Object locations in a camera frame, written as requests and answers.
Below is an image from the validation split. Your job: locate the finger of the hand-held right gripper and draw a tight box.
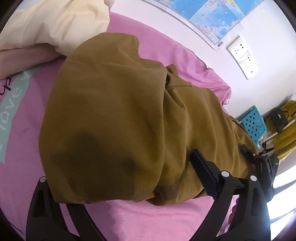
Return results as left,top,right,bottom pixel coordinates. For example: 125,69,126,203
240,144,258,163

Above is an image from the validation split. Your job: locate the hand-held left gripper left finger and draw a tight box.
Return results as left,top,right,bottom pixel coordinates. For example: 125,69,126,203
26,176,109,241

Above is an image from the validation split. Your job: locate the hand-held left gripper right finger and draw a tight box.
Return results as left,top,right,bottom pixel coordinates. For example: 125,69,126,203
190,149,271,241

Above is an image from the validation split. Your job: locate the brown corduroy jacket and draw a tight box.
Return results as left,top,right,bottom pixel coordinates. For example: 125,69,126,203
39,32,259,207

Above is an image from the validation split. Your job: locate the blue plastic storage rack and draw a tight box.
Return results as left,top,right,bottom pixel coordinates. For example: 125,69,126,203
240,105,267,149

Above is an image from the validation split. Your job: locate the yellow hanging garment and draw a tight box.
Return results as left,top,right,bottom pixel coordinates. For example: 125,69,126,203
273,100,296,156

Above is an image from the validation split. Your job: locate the black handbag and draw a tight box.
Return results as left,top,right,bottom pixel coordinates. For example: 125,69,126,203
270,108,288,133

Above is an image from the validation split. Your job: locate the pink daisy print blanket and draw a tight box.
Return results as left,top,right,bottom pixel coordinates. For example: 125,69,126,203
0,11,245,241

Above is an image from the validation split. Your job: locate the cream crumpled cloth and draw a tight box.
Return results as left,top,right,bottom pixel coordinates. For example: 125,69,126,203
0,0,115,80

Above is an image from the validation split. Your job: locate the white wall data plate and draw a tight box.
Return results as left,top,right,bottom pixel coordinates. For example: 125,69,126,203
242,61,259,80

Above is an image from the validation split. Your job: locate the white wall socket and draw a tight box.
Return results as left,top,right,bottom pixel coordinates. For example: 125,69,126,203
236,50,253,70
226,35,247,61

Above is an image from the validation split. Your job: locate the colourful wall map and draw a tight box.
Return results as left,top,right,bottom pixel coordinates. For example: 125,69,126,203
141,0,265,56

